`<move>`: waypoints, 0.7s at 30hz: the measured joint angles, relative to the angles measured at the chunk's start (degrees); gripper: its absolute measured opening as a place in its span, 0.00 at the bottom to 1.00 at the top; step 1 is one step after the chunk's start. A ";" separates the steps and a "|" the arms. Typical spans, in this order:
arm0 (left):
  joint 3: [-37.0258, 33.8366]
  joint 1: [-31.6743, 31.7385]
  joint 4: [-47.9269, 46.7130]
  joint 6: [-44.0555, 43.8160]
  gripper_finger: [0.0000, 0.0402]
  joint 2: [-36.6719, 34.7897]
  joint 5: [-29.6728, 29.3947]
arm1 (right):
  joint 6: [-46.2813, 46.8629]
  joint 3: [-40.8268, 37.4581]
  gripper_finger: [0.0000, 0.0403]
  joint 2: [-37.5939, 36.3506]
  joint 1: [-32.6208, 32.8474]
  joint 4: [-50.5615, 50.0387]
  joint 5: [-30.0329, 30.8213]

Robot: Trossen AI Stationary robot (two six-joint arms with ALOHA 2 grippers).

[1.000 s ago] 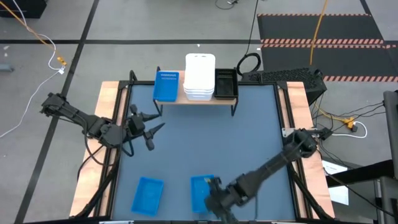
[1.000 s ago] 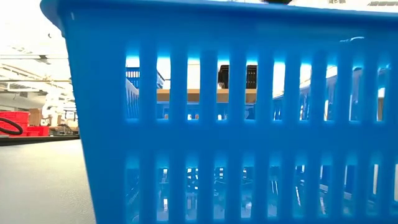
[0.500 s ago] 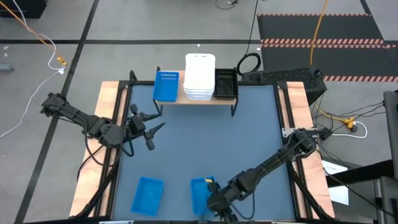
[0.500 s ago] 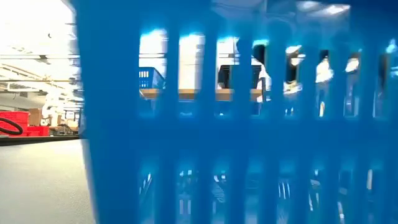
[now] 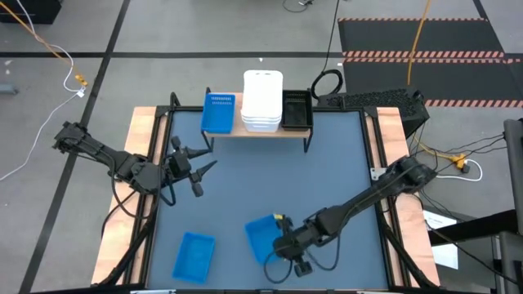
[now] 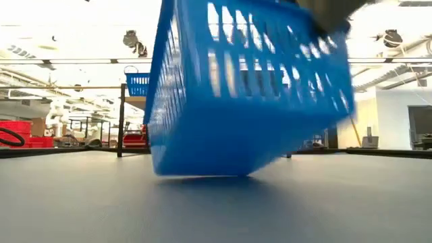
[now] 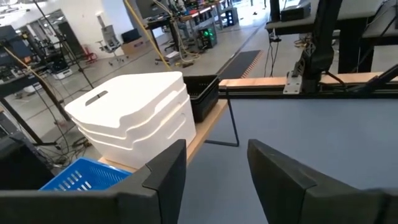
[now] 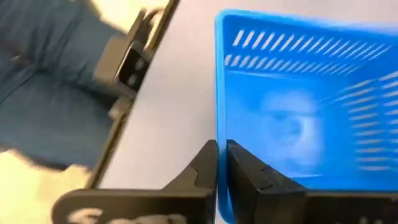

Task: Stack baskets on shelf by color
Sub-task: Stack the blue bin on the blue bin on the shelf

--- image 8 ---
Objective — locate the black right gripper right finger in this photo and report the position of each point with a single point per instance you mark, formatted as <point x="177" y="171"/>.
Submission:
<point x="258" y="193"/>

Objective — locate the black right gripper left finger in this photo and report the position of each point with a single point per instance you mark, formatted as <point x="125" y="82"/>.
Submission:
<point x="186" y="202"/>

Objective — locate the blue slotted plastic basket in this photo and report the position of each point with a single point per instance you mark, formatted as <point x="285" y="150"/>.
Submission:
<point x="280" y="93"/>

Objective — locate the person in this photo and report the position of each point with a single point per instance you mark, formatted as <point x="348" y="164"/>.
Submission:
<point x="46" y="109"/>

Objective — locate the black table edge rail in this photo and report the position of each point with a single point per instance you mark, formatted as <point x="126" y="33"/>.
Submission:
<point x="107" y="155"/>

